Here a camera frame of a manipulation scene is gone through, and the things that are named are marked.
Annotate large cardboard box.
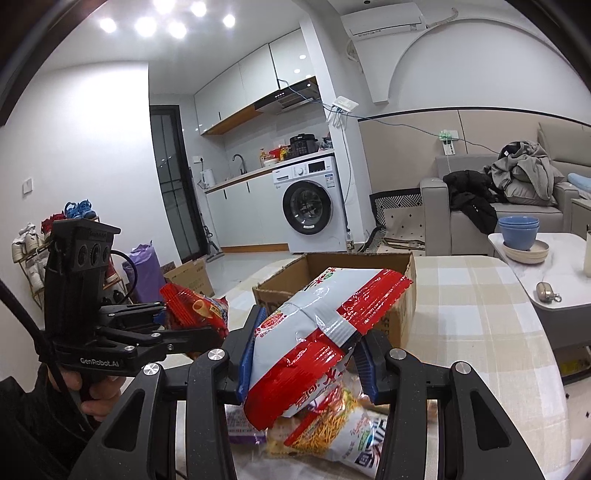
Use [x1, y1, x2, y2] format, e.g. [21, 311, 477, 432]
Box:
[252, 251, 417, 356]

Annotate white shoes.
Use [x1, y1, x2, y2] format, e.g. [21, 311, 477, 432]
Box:
[11, 224, 38, 264]

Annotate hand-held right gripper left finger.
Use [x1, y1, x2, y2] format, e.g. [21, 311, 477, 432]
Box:
[69, 302, 269, 480]

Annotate ceiling spot lights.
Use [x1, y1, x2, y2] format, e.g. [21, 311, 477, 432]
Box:
[98, 0, 237, 38]

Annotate yellow noodle snack packet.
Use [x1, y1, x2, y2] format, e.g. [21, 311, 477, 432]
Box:
[265, 385, 391, 479]

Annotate white air conditioner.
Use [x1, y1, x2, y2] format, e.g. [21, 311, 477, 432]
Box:
[341, 4, 426, 38]

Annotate white base cabinets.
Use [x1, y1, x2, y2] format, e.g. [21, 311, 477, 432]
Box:
[204, 166, 291, 252]

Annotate white washing machine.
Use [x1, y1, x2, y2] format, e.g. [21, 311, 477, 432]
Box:
[271, 156, 348, 254]

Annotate beige sofa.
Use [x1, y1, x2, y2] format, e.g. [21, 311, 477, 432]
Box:
[420, 121, 591, 257]

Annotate purple bag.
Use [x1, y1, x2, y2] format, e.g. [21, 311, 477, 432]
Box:
[122, 240, 166, 303]

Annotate beige plate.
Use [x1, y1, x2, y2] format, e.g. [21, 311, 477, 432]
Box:
[502, 240, 550, 265]

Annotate upright vacuum cleaner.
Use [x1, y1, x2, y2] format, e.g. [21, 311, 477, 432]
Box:
[199, 224, 223, 263]

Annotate metal shoe rack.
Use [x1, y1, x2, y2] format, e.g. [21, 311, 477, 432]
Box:
[11, 217, 127, 308]

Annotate black jacket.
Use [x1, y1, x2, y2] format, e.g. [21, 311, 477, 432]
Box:
[443, 170, 498, 234]

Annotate range hood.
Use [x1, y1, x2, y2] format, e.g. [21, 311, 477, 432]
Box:
[253, 78, 320, 114]

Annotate black cable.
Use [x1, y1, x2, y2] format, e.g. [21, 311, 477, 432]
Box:
[0, 249, 137, 416]

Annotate black pressure cooker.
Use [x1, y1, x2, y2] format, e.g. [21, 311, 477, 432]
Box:
[289, 134, 317, 156]

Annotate blue shoes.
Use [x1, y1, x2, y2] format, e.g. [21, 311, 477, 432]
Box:
[64, 200, 97, 220]

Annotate small cardboard box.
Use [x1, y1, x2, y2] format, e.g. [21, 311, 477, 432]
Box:
[164, 258, 215, 298]

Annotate white router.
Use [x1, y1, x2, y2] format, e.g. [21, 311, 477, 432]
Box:
[327, 95, 360, 130]

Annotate white marble coffee table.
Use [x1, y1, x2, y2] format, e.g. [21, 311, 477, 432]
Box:
[488, 232, 591, 384]

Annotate large red white snack bag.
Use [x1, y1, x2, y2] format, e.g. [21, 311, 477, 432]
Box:
[243, 267, 414, 430]

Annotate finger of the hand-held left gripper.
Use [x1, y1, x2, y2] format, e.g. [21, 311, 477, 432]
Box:
[98, 301, 171, 329]
[96, 324, 228, 366]

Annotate white wall cabinets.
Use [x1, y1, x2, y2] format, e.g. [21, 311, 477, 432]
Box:
[194, 33, 317, 136]

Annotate person's left forearm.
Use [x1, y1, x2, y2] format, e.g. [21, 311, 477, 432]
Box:
[0, 364, 100, 480]

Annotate black glass door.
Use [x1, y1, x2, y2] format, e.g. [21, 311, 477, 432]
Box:
[150, 105, 207, 273]

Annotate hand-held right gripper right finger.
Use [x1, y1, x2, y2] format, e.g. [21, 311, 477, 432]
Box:
[353, 330, 548, 480]

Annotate stacked blue bowls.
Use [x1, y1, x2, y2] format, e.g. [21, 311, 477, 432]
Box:
[498, 216, 540, 251]

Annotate patterned folded mat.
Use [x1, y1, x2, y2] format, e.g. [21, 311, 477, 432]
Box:
[369, 191, 428, 252]

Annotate person's left hand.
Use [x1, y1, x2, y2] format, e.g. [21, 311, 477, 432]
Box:
[46, 364, 124, 418]

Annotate grey clothes pile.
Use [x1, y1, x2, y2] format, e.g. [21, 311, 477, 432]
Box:
[491, 141, 566, 207]

